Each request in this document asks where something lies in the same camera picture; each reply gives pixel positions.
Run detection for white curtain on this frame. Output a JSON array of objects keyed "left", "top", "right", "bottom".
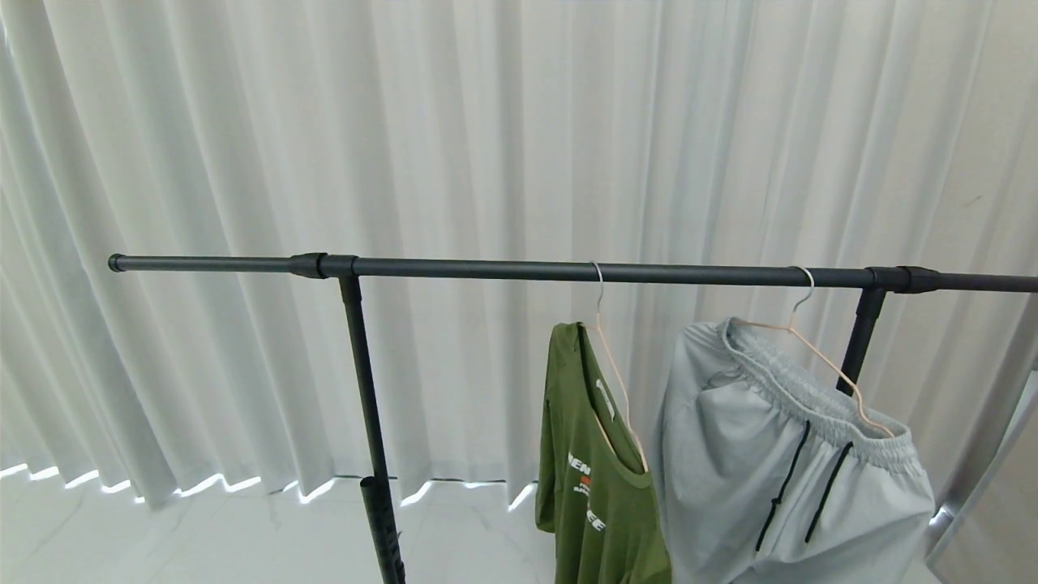
[{"left": 0, "top": 0, "right": 1038, "bottom": 516}]

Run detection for green long-sleeved shirt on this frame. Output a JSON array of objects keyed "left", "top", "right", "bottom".
[{"left": 535, "top": 322, "right": 672, "bottom": 584}]

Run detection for pink clothes hanger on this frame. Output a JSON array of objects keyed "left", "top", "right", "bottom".
[
  {"left": 580, "top": 261, "right": 650, "bottom": 473},
  {"left": 734, "top": 268, "right": 897, "bottom": 439}
]

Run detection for pale grey shorts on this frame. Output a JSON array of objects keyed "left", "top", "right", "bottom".
[{"left": 653, "top": 318, "right": 936, "bottom": 584}]

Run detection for black clothes rack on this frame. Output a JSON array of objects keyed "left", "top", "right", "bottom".
[{"left": 108, "top": 253, "right": 1038, "bottom": 584}]

